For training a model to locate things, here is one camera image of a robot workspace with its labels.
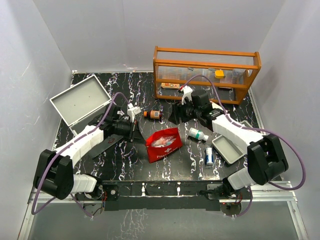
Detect amber medicine bottle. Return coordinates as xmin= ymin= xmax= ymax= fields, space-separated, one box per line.
xmin=143 ymin=110 xmax=163 ymax=120

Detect wooden toy block strip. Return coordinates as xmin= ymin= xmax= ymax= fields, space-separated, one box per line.
xmin=161 ymin=82 xmax=180 ymax=90

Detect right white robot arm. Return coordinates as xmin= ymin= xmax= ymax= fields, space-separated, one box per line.
xmin=169 ymin=86 xmax=289 ymax=199

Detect purple cable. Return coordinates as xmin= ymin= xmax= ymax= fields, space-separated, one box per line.
xmin=183 ymin=74 xmax=307 ymax=217
xmin=31 ymin=92 xmax=135 ymax=218

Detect blue white can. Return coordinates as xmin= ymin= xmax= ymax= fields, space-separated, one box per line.
xmin=205 ymin=146 xmax=214 ymax=166

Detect clear bag blue items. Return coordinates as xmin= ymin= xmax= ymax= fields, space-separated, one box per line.
xmin=151 ymin=135 xmax=176 ymax=148

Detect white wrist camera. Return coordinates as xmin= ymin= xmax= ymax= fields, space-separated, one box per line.
xmin=178 ymin=85 xmax=193 ymax=105
xmin=127 ymin=103 xmax=142 ymax=122

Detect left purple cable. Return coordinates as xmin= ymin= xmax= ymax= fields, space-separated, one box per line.
xmin=31 ymin=92 xmax=135 ymax=218

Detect wooden display shelf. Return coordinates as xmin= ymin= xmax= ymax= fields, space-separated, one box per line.
xmin=153 ymin=46 xmax=262 ymax=105

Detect grey divided tray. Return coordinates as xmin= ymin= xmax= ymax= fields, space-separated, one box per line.
xmin=212 ymin=118 xmax=250 ymax=164

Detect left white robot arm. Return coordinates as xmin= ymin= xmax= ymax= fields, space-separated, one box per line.
xmin=33 ymin=104 xmax=146 ymax=200

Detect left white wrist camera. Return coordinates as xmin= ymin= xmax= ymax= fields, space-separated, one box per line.
xmin=127 ymin=103 xmax=142 ymax=122

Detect white green-label bottle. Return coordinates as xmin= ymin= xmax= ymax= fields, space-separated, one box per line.
xmin=188 ymin=127 xmax=209 ymax=142

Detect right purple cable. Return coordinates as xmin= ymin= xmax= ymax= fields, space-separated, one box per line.
xmin=183 ymin=74 xmax=307 ymax=217

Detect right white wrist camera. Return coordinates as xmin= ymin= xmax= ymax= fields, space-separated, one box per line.
xmin=178 ymin=85 xmax=193 ymax=105

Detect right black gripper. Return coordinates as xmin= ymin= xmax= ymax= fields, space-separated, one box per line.
xmin=169 ymin=97 xmax=201 ymax=125

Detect red first aid pouch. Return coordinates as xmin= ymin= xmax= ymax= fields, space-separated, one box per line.
xmin=145 ymin=127 xmax=183 ymax=163

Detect grey open case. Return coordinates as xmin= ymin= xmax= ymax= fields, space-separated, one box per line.
xmin=49 ymin=74 xmax=125 ymax=160

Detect yellow block on shelf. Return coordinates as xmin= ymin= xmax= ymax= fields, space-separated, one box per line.
xmin=214 ymin=69 xmax=225 ymax=79

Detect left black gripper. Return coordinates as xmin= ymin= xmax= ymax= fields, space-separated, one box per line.
xmin=112 ymin=119 xmax=147 ymax=145

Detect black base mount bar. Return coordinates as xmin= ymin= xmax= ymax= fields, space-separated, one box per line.
xmin=76 ymin=180 xmax=250 ymax=216

